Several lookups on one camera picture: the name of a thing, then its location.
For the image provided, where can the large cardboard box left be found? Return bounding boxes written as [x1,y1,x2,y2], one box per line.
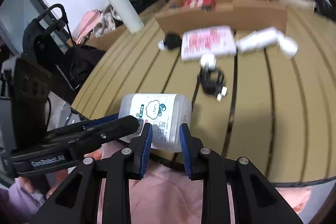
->
[65,0,169,52]

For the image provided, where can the purple sleeve forearm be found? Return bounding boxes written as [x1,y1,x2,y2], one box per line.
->
[1,177,46,223]

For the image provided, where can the white plastic jar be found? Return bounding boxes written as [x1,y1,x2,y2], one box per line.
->
[118,93,192,152]

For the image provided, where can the pink puffer jacket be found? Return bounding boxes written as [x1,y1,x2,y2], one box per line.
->
[89,142,313,224]

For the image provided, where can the red printed box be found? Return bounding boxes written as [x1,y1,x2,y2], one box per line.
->
[183,0,215,10]

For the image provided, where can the folding slatted camping table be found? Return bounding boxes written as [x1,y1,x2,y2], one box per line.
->
[72,9,335,184]

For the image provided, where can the black cable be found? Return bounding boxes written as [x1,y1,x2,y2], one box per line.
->
[197,66,228,102]

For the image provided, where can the white tube bottle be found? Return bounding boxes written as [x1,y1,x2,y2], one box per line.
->
[236,27,298,59]

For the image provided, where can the pink wet wipes pack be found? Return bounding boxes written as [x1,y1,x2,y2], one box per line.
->
[181,26,237,61]

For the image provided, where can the small white round case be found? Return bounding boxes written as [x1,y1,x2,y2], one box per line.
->
[199,52,217,71]

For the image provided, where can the white thermos bottle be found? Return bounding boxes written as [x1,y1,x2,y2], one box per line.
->
[108,0,144,34]

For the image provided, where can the black charger plug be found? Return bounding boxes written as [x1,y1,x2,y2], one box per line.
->
[158,32,182,51]

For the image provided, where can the shallow cardboard tray box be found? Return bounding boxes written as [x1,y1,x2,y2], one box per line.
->
[155,0,288,34]

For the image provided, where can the pink backpack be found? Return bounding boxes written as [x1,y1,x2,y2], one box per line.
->
[71,9,101,44]

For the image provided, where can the black stroller cart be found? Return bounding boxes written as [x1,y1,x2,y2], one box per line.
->
[1,4,105,152]

